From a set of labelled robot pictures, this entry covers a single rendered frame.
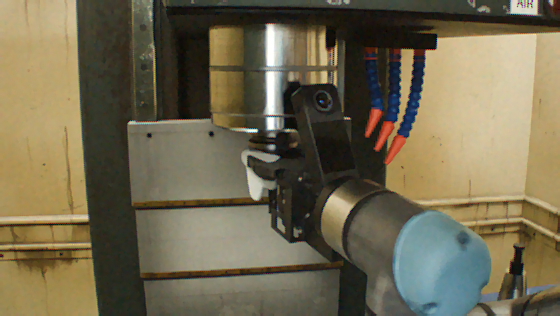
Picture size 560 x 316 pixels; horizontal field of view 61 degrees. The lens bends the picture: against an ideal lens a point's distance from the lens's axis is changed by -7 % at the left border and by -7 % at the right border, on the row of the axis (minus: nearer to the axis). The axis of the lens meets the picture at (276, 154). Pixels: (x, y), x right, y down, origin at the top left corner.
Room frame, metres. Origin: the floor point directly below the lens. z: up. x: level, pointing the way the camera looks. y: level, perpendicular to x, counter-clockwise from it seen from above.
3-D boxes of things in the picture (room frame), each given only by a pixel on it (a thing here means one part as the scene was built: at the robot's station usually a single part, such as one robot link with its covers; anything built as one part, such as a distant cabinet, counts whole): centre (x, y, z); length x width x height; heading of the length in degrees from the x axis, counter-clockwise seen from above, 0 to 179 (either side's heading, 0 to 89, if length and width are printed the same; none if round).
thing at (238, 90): (0.65, 0.00, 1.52); 0.16 x 0.16 x 0.12
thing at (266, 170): (0.57, 0.00, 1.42); 0.09 x 0.05 x 0.02; 38
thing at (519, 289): (0.56, -0.30, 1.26); 0.04 x 0.04 x 0.07
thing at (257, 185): (0.61, 0.02, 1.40); 0.09 x 0.03 x 0.06; 38
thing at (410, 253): (0.38, -0.11, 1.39); 0.11 x 0.08 x 0.09; 24
